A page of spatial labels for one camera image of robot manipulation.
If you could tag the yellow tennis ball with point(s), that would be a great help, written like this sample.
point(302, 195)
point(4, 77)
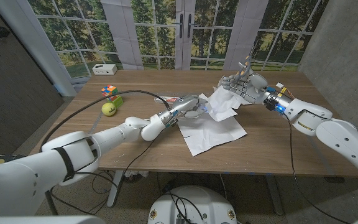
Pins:
point(108, 109)

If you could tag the crumpled white paper piece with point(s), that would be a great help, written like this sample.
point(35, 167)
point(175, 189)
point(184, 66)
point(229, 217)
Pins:
point(225, 96)

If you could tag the crumpled paper scrap under table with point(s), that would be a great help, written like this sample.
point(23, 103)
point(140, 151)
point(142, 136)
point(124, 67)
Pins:
point(132, 175)

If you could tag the white power strip box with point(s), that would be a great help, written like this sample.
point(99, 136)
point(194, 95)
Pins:
point(104, 69)

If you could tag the printed forest window backdrop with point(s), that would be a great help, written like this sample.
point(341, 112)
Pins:
point(213, 40)

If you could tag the white paper sheet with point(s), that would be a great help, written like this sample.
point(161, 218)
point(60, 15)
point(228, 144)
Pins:
point(210, 133)

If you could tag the black wall hook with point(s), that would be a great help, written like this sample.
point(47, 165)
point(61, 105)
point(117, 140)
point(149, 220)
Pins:
point(1, 31)

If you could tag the multicoloured puzzle cube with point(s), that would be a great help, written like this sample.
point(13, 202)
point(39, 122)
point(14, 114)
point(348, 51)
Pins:
point(109, 90)

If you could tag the grey table leg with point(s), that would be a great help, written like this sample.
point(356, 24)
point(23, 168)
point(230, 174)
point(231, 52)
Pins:
point(275, 196)

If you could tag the white table leg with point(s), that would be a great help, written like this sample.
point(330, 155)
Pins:
point(115, 189)

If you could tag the Colgate toothpaste box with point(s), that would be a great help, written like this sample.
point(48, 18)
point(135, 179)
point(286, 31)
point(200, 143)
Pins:
point(166, 99)

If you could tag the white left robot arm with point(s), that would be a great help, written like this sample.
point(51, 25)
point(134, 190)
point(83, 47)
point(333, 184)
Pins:
point(57, 161)

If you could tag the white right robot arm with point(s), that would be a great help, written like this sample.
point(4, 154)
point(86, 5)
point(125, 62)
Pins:
point(343, 133)

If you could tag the white pillar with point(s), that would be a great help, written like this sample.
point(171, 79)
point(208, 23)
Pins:
point(36, 40)

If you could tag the green cube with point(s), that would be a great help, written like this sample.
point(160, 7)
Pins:
point(116, 101)

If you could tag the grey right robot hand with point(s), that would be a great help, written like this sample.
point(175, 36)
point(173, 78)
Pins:
point(249, 88)

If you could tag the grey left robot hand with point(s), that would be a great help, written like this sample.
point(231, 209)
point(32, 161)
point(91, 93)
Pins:
point(182, 107)

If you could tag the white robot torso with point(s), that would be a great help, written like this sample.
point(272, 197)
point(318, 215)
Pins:
point(204, 202)

